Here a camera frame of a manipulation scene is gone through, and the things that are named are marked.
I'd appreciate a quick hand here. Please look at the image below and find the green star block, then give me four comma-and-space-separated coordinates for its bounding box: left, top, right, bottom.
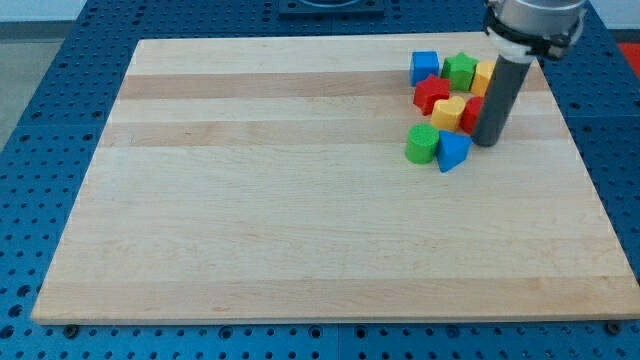
440, 52, 478, 91

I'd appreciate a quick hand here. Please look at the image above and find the blue triangle block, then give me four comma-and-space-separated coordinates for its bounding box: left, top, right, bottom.
436, 130, 472, 173

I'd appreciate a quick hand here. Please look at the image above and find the yellow heart block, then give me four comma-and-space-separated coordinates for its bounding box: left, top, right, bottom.
430, 96, 466, 132

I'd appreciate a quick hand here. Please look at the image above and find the blue cube block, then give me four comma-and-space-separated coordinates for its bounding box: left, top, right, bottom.
409, 51, 440, 87

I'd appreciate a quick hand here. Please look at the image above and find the green cylinder block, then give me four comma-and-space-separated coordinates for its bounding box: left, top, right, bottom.
405, 123, 439, 164

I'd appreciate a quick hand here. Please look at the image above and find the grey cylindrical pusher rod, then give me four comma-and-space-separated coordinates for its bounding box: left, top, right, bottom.
471, 55, 531, 147

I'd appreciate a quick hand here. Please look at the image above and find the red star block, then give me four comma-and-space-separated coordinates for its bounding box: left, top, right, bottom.
413, 74, 451, 116

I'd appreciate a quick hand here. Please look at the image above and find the wooden board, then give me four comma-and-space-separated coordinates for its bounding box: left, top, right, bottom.
31, 33, 639, 325

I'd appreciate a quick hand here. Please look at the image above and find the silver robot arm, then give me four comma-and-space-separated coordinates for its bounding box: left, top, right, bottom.
483, 0, 586, 64

